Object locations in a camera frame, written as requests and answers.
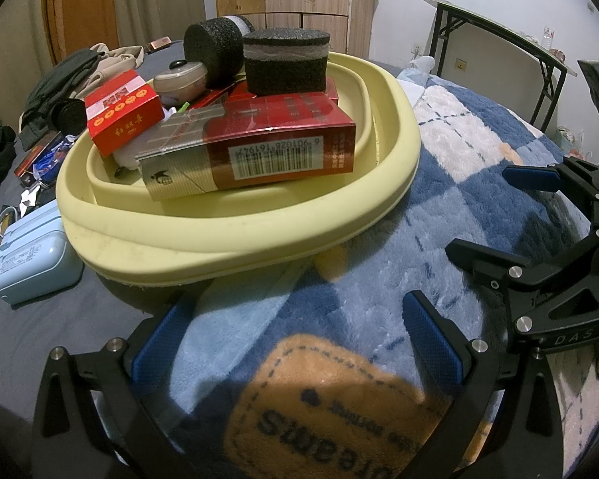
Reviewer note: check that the dark green clothing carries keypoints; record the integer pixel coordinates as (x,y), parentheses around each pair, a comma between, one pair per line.
(55,86)

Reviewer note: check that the grey bed sheet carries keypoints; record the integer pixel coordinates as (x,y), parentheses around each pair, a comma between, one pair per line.
(80,319)

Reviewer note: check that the black folding table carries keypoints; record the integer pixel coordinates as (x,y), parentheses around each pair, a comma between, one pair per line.
(479,12)

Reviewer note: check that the small red box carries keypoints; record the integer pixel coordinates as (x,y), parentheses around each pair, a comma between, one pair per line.
(125,120)

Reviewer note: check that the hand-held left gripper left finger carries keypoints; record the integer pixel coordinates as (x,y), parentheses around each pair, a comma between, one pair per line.
(159,337)

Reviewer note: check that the pink flat box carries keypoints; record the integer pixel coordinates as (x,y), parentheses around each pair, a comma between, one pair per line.
(157,44)

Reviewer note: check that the black foam cylinder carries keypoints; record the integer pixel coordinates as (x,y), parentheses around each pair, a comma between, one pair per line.
(284,76)
(212,52)

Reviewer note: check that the red carton with brown side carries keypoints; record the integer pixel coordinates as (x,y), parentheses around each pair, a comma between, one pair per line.
(279,155)

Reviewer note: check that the yellow plastic basin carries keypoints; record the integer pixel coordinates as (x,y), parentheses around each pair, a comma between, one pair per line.
(259,239)

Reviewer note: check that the white plastic bag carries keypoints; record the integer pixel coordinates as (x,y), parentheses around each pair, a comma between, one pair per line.
(422,65)

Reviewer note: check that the beige cloth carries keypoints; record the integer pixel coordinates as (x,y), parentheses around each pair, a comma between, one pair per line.
(115,60)

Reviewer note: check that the instant noodle packet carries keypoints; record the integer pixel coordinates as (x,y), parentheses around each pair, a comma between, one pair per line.
(2,222)

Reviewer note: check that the small lidded jar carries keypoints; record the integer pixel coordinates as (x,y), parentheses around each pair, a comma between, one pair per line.
(179,81)

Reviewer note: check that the black round lens cap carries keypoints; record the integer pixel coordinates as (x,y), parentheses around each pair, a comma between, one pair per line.
(70,114)

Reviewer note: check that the orange wooden door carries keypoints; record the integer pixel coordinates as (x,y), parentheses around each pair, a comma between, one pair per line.
(80,5)

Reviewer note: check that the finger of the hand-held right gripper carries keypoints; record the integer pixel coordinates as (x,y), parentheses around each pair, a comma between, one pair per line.
(479,258)
(529,177)

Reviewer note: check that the red blue snack packet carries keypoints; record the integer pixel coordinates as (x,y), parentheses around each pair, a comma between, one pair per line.
(42,158)

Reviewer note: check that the clear plastic bottle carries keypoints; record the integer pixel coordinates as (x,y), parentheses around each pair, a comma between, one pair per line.
(549,39)

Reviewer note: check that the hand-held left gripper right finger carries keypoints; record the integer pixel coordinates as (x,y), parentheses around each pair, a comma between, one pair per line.
(432,339)

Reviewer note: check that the yellowed wall socket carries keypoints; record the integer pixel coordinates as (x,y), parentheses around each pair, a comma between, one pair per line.
(460,65)

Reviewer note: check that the blue white checkered blanket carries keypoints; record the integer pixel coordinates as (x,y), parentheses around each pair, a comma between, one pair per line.
(429,239)

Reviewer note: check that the light blue plastic case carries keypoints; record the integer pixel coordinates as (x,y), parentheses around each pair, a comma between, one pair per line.
(30,259)

